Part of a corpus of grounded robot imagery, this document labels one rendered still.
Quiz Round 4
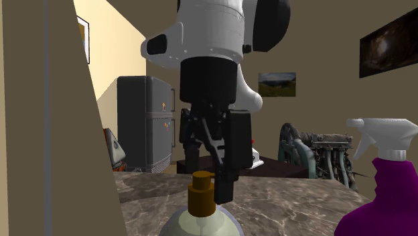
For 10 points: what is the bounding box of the dark wall picture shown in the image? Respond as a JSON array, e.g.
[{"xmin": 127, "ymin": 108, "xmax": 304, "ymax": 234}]
[{"xmin": 358, "ymin": 7, "xmax": 418, "ymax": 79}]

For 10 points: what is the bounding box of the clear bottle with brown pump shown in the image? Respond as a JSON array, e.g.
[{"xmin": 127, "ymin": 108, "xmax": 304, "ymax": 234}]
[{"xmin": 158, "ymin": 170, "xmax": 246, "ymax": 236}]

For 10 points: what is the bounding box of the landscape wall picture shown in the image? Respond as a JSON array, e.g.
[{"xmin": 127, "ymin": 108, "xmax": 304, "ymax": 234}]
[{"xmin": 257, "ymin": 72, "xmax": 297, "ymax": 98}]

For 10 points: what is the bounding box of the orange and grey cone object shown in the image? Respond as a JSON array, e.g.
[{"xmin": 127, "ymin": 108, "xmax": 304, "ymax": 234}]
[{"xmin": 103, "ymin": 127, "xmax": 127, "ymax": 172}]

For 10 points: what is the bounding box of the dark grey refrigerator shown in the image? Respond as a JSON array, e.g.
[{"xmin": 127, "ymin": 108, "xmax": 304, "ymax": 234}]
[{"xmin": 116, "ymin": 75, "xmax": 176, "ymax": 174}]

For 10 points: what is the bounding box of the white-framed wall picture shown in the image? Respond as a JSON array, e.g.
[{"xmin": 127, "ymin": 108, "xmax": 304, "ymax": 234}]
[{"xmin": 76, "ymin": 15, "xmax": 91, "ymax": 65}]

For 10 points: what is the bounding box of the grey green engine block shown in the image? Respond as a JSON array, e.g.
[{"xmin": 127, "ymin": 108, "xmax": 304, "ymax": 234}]
[{"xmin": 277, "ymin": 122, "xmax": 360, "ymax": 193}]

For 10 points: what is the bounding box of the purple spray bottle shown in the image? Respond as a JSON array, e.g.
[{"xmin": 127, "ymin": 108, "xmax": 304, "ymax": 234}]
[{"xmin": 333, "ymin": 117, "xmax": 418, "ymax": 236}]

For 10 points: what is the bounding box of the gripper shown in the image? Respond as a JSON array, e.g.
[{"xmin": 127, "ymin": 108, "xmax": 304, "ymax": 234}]
[{"xmin": 178, "ymin": 56, "xmax": 254, "ymax": 204}]

